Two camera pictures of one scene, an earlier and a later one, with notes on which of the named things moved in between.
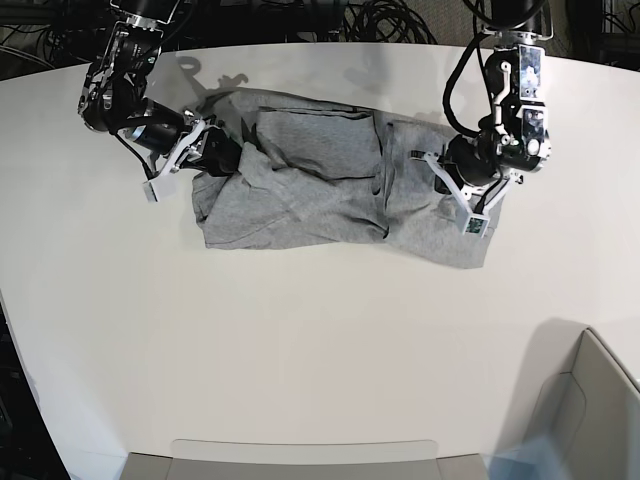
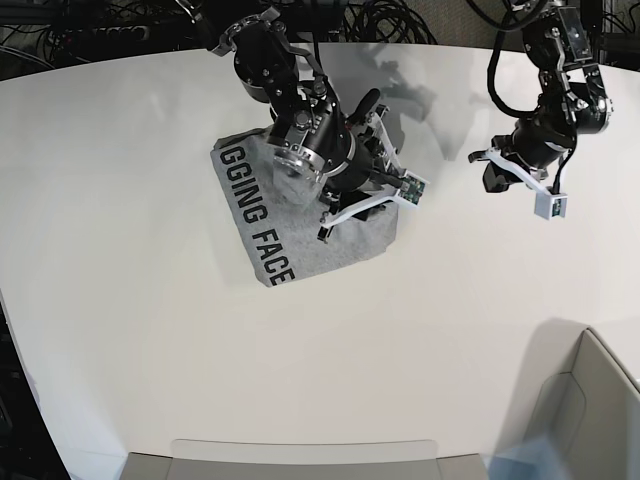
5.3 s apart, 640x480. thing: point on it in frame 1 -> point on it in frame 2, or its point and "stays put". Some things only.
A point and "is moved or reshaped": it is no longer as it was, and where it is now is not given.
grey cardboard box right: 582,399 stays put
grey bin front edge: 206,459 stays put
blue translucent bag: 540,458 stays put
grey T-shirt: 317,172 is moved or reshaped
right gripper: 472,169 -> 526,156
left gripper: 161,138 -> 372,139
